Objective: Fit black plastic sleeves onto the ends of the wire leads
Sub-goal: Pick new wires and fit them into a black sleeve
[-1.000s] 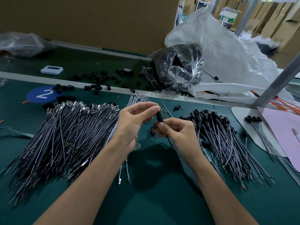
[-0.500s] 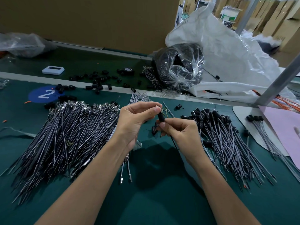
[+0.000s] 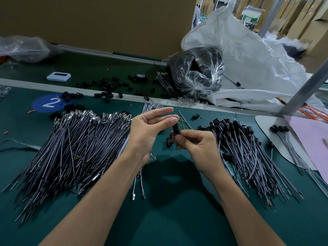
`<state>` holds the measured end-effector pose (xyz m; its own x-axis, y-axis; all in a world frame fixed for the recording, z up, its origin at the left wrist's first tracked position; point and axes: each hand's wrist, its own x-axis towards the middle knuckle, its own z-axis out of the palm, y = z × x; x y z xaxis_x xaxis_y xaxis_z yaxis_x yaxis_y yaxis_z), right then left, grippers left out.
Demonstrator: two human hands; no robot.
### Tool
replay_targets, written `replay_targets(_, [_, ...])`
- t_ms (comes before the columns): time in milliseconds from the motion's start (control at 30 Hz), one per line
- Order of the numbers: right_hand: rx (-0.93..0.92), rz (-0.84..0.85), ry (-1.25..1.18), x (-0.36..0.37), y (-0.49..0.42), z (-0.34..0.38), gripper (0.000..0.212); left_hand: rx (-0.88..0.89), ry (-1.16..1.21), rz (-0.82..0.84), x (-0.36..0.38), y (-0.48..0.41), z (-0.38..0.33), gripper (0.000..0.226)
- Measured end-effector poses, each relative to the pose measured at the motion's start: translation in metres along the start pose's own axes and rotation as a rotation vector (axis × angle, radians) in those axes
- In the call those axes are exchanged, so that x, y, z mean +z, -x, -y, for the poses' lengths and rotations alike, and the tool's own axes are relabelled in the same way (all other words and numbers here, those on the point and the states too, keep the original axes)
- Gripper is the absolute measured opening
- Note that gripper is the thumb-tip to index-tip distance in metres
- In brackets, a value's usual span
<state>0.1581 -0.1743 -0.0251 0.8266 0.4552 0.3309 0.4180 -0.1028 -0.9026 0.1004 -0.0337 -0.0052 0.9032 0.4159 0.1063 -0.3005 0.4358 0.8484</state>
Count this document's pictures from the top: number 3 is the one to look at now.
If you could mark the person's left hand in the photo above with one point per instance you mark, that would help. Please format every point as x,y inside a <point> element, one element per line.
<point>146,134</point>

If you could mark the black plastic caps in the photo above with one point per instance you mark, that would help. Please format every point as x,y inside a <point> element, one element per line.
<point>110,93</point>

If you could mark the blue round number sticker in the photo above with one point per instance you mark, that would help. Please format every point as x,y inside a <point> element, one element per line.
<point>50,103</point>

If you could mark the large white plastic sack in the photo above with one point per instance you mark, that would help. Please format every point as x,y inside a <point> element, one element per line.
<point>253,57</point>

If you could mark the small white timer device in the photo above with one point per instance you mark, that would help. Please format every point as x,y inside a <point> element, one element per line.
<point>59,76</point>

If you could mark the person's right hand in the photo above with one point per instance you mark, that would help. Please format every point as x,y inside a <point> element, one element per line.
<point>202,150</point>

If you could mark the white pen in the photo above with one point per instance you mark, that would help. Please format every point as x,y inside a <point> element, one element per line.
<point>325,143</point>

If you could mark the clear plastic strip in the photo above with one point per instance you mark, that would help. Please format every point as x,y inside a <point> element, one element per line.
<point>16,144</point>

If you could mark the grey metal frame post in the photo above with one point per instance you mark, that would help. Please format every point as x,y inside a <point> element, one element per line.
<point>270,16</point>
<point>307,88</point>

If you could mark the person's left forearm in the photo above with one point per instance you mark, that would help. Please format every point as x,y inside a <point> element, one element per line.
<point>92,210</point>

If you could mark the crumpled clear plastic bag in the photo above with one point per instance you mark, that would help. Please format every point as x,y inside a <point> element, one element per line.
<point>23,48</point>

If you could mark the brown cardboard panel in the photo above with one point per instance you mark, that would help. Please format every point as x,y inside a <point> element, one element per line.
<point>102,23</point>

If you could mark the stack of cardboard boxes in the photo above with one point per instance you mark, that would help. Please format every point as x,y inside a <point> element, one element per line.
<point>313,25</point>

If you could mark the clear bag with black contents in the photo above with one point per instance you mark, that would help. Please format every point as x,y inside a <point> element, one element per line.
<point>197,72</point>

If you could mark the pink paper sheet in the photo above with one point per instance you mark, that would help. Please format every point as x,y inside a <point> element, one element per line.
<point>313,146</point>

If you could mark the person's right forearm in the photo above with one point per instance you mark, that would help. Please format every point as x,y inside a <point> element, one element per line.
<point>246,212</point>

